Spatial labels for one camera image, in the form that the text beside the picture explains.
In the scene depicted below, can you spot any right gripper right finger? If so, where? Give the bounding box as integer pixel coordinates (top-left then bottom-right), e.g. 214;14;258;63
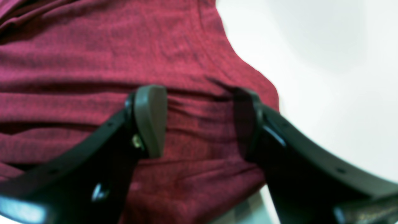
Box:
233;88;398;224

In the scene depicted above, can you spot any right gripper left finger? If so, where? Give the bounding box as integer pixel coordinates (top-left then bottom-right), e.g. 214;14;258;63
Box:
1;85;168;224

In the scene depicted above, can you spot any dark red t-shirt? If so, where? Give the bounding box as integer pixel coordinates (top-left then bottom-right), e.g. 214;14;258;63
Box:
0;0;278;224

